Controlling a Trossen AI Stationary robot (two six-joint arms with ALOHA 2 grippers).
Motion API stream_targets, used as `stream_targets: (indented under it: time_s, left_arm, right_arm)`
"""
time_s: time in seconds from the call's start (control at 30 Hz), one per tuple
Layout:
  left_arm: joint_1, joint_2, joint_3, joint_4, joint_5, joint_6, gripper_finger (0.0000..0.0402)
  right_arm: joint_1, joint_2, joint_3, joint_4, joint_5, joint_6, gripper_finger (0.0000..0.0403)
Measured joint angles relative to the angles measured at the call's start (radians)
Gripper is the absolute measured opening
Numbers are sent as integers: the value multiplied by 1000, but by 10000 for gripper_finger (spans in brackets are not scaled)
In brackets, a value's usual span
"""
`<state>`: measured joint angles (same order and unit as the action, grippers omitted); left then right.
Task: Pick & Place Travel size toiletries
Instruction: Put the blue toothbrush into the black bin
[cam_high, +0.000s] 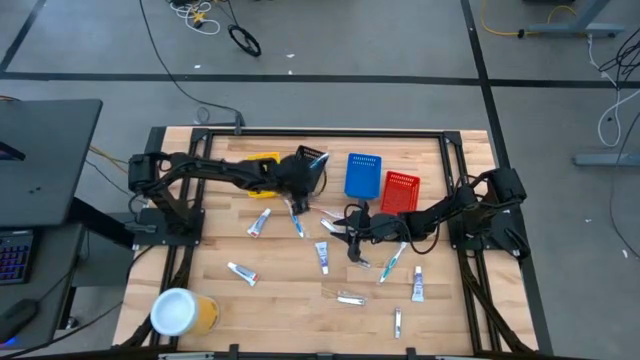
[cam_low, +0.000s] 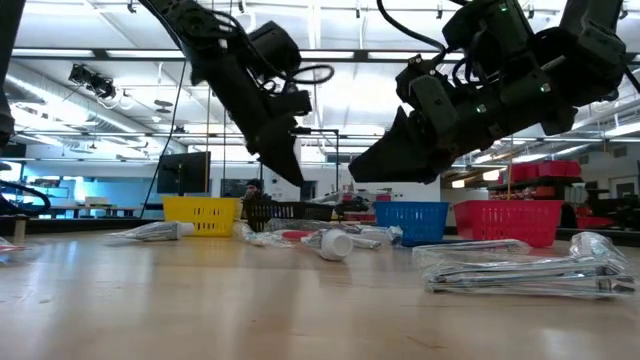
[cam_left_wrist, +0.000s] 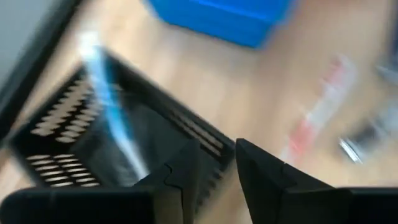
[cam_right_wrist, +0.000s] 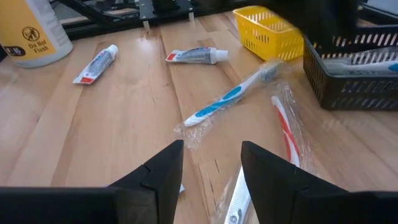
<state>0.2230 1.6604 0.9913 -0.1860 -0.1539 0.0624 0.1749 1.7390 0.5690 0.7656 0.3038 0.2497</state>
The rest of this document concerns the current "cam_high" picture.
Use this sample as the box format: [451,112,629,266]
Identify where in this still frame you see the blue plastic basket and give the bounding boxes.
[343,152,383,200]

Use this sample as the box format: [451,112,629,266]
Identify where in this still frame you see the red plastic basket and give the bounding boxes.
[379,170,422,216]

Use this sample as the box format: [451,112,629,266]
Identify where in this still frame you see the red toothbrush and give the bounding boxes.
[308,205,347,220]

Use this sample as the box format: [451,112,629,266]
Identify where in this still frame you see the black table frame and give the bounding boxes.
[119,127,554,360]

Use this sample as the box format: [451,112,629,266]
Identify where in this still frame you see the coiled black cable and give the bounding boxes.
[227,23,263,58]

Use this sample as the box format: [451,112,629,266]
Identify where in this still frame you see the black desk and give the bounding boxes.
[0,98,151,351]

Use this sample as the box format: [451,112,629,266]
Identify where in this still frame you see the blue toothbrush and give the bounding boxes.
[283,198,306,240]

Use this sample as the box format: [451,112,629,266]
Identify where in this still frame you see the black plastic basket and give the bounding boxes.
[292,144,331,199]

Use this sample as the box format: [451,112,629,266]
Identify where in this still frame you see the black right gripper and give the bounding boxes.
[332,213,407,264]

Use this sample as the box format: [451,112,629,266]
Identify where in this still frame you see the grey red toothpaste tube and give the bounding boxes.
[226,260,261,288]

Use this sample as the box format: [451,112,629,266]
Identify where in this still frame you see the yellow tub with white lid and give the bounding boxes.
[149,287,221,338]

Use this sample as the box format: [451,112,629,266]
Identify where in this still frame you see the white floor cable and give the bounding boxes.
[585,33,640,149]

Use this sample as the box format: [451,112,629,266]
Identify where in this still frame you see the black cable bundle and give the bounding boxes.
[598,27,640,91]

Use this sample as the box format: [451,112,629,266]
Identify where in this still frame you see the white purple toothpaste tube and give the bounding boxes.
[313,240,331,276]

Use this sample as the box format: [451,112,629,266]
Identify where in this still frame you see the teal toothbrush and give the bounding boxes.
[377,241,410,286]

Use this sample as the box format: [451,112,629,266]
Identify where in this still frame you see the yellow floor cable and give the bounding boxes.
[479,0,579,39]

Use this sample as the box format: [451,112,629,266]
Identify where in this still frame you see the grey desk foot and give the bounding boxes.
[573,152,640,167]
[527,0,626,39]

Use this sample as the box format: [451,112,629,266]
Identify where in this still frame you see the black computer mouse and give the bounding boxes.
[0,298,40,345]

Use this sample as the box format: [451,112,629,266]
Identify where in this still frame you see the white blue red toothpaste tube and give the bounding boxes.
[246,207,273,239]

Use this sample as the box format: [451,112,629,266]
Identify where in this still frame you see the yellow plastic basket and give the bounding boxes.
[244,151,282,200]

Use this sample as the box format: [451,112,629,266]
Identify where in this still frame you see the long black floor cable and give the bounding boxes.
[138,0,246,129]

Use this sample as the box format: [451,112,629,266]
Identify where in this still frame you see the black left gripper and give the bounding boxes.
[273,154,321,215]

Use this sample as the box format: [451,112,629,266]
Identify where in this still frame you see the white cable bundle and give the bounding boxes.
[169,0,222,36]

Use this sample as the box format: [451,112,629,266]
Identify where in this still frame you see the backlit black keyboard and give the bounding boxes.
[0,228,35,287]

